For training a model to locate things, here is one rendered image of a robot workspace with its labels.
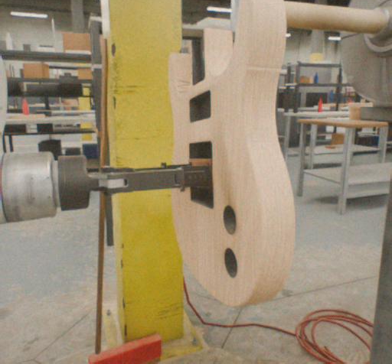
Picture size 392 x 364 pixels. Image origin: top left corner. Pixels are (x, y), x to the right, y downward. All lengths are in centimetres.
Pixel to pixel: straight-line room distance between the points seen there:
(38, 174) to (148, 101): 92
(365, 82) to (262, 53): 31
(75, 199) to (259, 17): 31
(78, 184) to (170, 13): 103
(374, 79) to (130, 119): 90
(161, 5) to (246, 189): 108
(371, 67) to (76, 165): 51
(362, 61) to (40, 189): 56
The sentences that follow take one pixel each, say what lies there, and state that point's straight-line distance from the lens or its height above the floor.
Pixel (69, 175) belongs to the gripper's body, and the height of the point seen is 104.
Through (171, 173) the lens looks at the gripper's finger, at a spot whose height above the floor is 104.
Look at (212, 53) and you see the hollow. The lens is 50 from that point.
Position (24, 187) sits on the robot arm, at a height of 103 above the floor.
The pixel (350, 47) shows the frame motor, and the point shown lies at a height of 123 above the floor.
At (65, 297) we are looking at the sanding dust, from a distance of 219.
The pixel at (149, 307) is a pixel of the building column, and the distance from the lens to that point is 160.
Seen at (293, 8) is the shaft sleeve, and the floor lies 125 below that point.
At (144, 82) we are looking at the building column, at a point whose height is 119.
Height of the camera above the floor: 114
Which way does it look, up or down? 12 degrees down
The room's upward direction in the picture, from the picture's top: straight up
